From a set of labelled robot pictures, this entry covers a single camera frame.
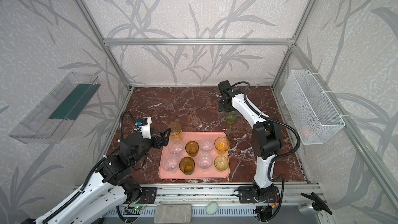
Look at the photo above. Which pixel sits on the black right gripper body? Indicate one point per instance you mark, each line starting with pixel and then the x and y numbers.
pixel 224 106

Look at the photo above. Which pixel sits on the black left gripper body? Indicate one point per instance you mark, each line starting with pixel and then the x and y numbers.
pixel 160 139

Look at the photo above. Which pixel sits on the tall green glass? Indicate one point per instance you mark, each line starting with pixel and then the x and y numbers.
pixel 231 116

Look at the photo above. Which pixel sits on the clear faceted glass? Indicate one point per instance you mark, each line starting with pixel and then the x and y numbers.
pixel 206 145
pixel 170 163
pixel 175 146
pixel 205 161

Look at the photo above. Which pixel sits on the yellow tall glass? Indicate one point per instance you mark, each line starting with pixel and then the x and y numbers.
pixel 176 131

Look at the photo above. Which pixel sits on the amber dotted glass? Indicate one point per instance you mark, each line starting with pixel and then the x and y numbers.
pixel 192 148
pixel 187 165

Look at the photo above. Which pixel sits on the yellow short glass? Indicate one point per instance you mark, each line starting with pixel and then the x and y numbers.
pixel 222 145

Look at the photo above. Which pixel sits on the green short glass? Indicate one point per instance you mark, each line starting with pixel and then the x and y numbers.
pixel 221 163

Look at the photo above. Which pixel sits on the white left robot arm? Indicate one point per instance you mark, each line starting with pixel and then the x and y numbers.
pixel 107 185

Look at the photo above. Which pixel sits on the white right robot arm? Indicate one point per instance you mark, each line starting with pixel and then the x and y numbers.
pixel 266 138

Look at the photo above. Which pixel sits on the pink plastic tray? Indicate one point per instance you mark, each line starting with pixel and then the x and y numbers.
pixel 213 173

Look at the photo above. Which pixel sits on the grey foam block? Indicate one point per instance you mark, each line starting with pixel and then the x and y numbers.
pixel 173 214

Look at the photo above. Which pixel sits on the pale green oval pad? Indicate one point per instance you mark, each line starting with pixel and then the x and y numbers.
pixel 212 208

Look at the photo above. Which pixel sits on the white wire wall basket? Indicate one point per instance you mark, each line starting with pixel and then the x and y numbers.
pixel 315 117

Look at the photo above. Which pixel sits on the clear plastic wall bin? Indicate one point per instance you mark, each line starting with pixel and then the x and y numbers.
pixel 51 119

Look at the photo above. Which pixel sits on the black clamp handle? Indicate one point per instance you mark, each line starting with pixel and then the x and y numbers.
pixel 314 205

